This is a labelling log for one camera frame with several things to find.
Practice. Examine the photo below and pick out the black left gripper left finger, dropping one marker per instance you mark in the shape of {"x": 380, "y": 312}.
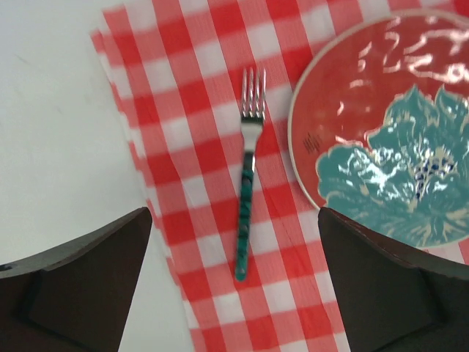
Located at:
{"x": 75, "y": 296}

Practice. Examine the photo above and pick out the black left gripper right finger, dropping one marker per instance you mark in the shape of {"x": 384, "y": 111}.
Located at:
{"x": 391, "y": 296}

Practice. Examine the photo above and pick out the red teal ceramic plate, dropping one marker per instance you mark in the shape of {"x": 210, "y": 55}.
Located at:
{"x": 378, "y": 127}

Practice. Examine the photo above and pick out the fork with green handle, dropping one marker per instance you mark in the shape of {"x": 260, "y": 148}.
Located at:
{"x": 252, "y": 115}

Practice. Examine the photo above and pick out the red white checkered cloth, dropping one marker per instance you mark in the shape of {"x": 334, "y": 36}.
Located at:
{"x": 176, "y": 71}

